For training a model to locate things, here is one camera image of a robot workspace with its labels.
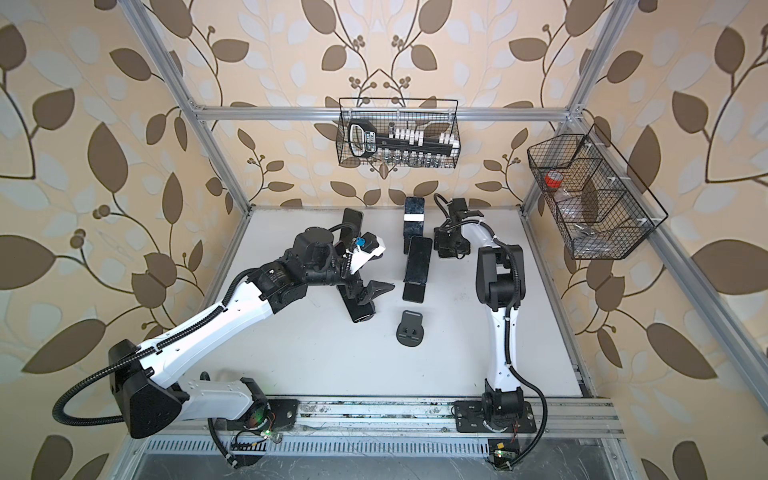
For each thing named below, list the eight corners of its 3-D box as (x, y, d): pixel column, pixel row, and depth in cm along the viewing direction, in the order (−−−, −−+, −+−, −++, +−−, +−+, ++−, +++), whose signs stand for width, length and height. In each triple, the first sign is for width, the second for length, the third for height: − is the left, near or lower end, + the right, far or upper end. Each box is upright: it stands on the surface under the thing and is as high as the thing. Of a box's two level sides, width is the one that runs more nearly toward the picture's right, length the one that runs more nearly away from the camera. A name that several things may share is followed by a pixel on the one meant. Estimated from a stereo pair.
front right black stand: (396, 346, 88) (396, 333, 80) (396, 324, 92) (396, 310, 85) (422, 346, 88) (424, 333, 80) (420, 324, 92) (423, 310, 85)
